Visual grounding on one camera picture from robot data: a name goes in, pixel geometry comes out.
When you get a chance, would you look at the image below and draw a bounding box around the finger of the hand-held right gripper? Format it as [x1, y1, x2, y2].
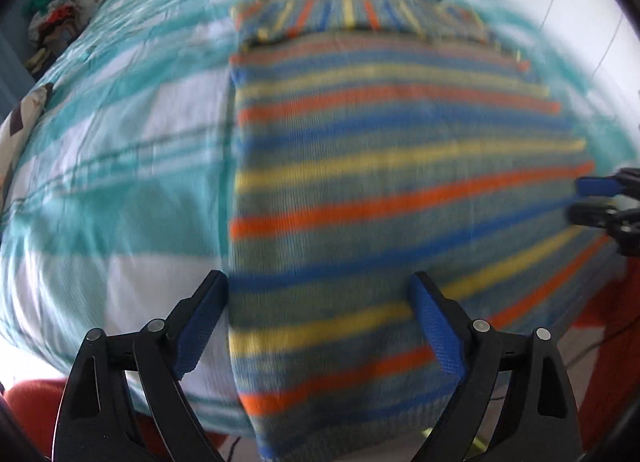
[575, 169, 640, 199]
[567, 199, 640, 256]

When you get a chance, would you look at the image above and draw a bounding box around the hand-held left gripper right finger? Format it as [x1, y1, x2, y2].
[407, 272, 583, 462]

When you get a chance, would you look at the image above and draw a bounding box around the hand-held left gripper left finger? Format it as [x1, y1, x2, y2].
[52, 269, 230, 462]

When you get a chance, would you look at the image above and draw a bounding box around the striped knit sweater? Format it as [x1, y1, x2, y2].
[227, 0, 626, 460]

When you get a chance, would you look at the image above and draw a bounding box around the pile of colourful clothes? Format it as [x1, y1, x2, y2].
[27, 0, 83, 74]

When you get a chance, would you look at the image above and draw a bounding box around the orange cloth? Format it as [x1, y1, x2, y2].
[5, 237, 640, 462]

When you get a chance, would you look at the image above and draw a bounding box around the bed with teal plaid cover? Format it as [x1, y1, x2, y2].
[0, 0, 640, 415]

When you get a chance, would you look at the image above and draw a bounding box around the white wardrobe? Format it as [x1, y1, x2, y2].
[440, 0, 633, 93]

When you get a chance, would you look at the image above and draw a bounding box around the patterned cream pillow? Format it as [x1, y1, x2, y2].
[0, 84, 55, 203]

